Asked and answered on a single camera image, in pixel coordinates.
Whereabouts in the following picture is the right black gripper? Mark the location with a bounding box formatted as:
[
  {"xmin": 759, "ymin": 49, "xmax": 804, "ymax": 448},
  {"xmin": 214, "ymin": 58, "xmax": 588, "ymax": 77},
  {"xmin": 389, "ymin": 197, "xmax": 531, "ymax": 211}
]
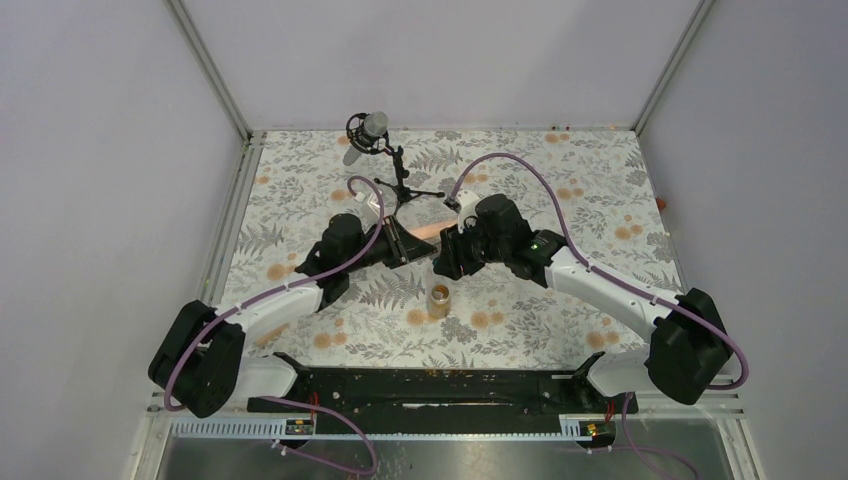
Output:
[{"xmin": 433, "ymin": 216, "xmax": 509, "ymax": 281}]

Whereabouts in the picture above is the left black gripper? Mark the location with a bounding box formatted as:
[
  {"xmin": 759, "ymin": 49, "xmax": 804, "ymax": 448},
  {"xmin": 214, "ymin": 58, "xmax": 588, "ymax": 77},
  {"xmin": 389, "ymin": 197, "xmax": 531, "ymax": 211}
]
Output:
[{"xmin": 344, "ymin": 215, "xmax": 435, "ymax": 274}]

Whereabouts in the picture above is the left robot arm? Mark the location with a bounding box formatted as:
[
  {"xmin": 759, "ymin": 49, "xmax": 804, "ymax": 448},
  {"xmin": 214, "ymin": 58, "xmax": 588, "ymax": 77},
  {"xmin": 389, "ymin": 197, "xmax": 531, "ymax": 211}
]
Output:
[{"xmin": 148, "ymin": 214, "xmax": 437, "ymax": 418}]

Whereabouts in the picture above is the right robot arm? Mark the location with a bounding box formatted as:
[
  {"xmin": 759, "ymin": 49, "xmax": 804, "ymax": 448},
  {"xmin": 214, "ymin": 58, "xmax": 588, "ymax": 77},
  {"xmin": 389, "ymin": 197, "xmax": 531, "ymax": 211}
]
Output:
[{"xmin": 434, "ymin": 191, "xmax": 732, "ymax": 412}]

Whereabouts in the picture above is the pink tube container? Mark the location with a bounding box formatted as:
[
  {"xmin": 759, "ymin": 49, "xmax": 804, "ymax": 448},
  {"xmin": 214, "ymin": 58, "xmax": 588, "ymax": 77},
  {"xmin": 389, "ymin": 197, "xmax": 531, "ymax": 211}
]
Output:
[{"xmin": 409, "ymin": 220, "xmax": 456, "ymax": 240}]

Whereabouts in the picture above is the black microphone tripod stand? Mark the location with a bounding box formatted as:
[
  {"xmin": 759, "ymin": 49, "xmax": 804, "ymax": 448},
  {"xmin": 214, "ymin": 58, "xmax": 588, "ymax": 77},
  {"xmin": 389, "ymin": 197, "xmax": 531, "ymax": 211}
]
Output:
[{"xmin": 374, "ymin": 145, "xmax": 446, "ymax": 213}]

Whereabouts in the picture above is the silver microphone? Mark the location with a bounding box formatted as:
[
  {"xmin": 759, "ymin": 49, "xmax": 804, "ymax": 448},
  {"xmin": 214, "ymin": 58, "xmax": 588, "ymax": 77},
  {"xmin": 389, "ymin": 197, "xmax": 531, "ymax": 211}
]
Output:
[{"xmin": 342, "ymin": 111, "xmax": 388, "ymax": 167}]

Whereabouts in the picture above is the floral table mat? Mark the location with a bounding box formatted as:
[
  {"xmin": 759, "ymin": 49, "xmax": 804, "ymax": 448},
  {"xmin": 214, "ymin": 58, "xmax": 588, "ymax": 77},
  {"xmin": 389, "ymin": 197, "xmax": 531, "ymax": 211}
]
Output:
[{"xmin": 222, "ymin": 131, "xmax": 681, "ymax": 369}]

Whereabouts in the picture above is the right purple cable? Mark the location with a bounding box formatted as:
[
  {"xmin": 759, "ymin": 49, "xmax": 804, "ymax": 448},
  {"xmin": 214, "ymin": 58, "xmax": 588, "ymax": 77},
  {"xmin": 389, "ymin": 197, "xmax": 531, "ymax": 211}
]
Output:
[{"xmin": 445, "ymin": 152, "xmax": 751, "ymax": 391}]

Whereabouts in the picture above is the purple cable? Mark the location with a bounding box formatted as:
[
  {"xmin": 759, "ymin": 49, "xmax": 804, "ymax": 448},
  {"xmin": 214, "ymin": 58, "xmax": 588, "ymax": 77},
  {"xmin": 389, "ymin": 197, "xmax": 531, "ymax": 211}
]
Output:
[
  {"xmin": 162, "ymin": 175, "xmax": 387, "ymax": 413},
  {"xmin": 445, "ymin": 152, "xmax": 751, "ymax": 391}
]

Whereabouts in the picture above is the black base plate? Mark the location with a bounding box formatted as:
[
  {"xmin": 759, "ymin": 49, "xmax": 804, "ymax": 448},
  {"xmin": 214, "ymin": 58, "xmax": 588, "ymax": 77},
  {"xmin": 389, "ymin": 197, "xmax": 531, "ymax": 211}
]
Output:
[{"xmin": 282, "ymin": 355, "xmax": 638, "ymax": 435}]

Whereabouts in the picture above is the white slotted cable duct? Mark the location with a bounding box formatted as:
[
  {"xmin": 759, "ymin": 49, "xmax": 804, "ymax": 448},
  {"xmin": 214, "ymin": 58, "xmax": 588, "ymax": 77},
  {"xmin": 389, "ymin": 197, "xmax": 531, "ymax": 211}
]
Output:
[{"xmin": 170, "ymin": 413, "xmax": 598, "ymax": 444}]

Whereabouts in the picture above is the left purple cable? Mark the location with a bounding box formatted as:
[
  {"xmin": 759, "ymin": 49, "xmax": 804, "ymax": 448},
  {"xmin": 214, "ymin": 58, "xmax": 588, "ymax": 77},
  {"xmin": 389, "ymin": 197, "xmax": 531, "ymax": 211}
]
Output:
[{"xmin": 162, "ymin": 175, "xmax": 387, "ymax": 413}]

